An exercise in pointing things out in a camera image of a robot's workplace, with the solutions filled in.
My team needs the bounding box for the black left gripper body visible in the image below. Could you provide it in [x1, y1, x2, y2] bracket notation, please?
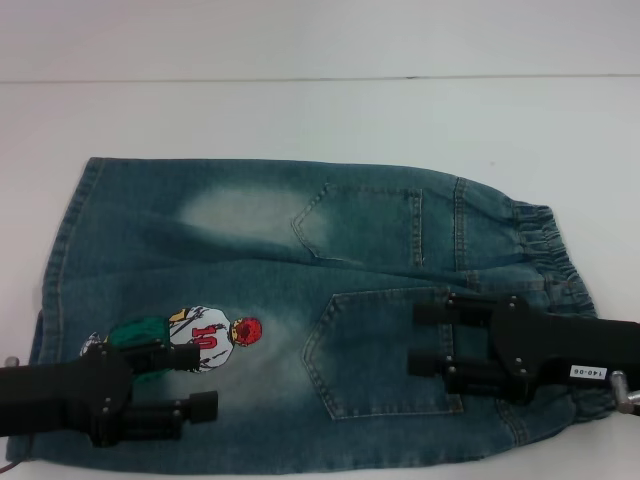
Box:
[0, 342, 136, 450]

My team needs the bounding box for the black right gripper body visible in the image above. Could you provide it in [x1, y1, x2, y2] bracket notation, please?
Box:
[492, 293, 640, 404]

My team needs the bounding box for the blue denim shorts basketball print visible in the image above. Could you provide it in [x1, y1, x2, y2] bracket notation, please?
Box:
[27, 157, 626, 480]

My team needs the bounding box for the silver right wrist metal fitting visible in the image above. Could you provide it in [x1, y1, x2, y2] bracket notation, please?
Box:
[609, 369, 640, 417]

